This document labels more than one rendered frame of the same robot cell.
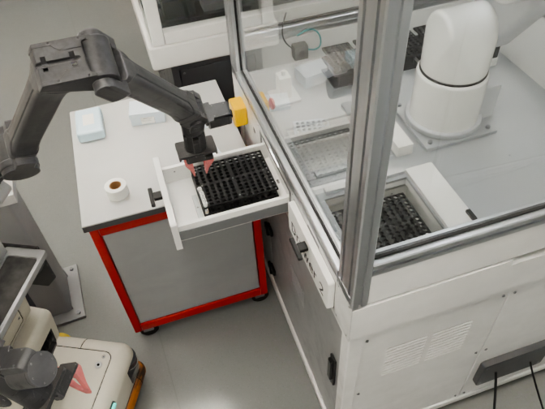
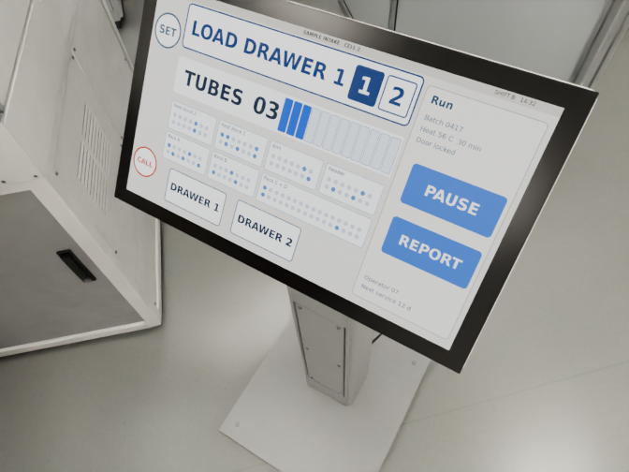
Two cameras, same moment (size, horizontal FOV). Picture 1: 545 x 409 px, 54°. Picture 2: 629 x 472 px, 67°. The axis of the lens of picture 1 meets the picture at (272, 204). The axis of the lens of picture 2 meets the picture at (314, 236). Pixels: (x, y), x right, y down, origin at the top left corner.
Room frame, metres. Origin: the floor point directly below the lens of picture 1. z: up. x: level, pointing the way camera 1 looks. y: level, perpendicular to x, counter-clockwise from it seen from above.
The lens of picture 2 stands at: (0.03, 0.40, 1.49)
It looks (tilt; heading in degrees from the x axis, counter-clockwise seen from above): 57 degrees down; 279
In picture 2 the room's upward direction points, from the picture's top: 5 degrees counter-clockwise
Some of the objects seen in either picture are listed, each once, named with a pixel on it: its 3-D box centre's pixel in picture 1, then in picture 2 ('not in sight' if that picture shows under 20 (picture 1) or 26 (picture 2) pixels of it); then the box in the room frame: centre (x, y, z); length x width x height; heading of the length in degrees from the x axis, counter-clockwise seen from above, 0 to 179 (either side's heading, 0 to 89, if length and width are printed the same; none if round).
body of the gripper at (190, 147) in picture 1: (195, 140); not in sight; (1.07, 0.19, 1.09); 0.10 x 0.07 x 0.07; 105
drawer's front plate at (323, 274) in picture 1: (310, 252); not in sight; (0.85, -0.09, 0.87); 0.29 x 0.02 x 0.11; 15
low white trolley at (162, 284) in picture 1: (176, 214); not in sight; (1.47, 0.39, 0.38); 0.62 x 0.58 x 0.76; 15
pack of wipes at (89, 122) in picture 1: (89, 124); not in sight; (1.58, 0.65, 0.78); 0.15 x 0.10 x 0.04; 14
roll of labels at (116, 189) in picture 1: (116, 189); not in sight; (1.23, 0.50, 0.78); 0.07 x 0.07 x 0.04
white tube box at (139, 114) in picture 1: (148, 111); not in sight; (1.63, 0.44, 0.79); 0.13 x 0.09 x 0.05; 96
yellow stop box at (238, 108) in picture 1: (237, 111); not in sight; (1.47, 0.10, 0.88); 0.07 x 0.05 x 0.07; 15
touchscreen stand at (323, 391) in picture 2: not in sight; (322, 331); (0.09, 0.01, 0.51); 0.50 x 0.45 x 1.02; 64
